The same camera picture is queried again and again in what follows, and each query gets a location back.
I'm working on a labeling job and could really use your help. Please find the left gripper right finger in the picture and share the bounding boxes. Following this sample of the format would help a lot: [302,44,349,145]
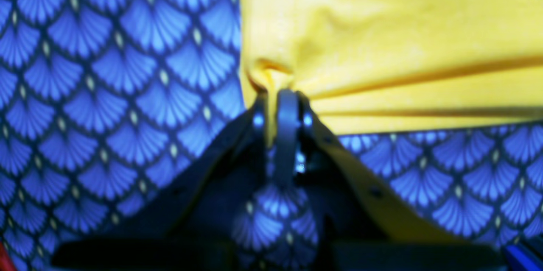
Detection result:
[274,89,505,271]

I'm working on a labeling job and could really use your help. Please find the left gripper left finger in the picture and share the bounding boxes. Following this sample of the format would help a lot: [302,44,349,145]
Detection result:
[51,94,267,271]

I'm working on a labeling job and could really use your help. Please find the blue fan-patterned tablecloth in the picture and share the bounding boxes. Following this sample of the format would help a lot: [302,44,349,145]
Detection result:
[0,0,542,271]

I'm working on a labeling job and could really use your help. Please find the yellow T-shirt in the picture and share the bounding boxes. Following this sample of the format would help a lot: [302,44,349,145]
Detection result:
[241,0,543,143]

